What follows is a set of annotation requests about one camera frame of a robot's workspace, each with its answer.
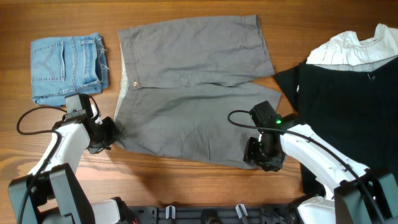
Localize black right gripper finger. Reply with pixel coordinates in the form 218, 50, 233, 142
243, 152, 264, 169
245, 138, 260, 156

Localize folded blue denim shorts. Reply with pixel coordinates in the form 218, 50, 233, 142
30, 33, 109, 106

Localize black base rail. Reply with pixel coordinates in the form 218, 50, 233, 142
115, 197, 303, 224

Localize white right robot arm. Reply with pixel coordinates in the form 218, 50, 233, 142
244, 101, 397, 223

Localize grey cotton shorts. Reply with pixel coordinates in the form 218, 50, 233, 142
114, 15, 280, 169

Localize black t-shirt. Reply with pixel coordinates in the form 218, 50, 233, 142
273, 55, 398, 197

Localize white garment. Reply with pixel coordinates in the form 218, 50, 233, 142
307, 24, 397, 66

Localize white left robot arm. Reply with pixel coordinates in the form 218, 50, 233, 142
8, 93, 133, 223

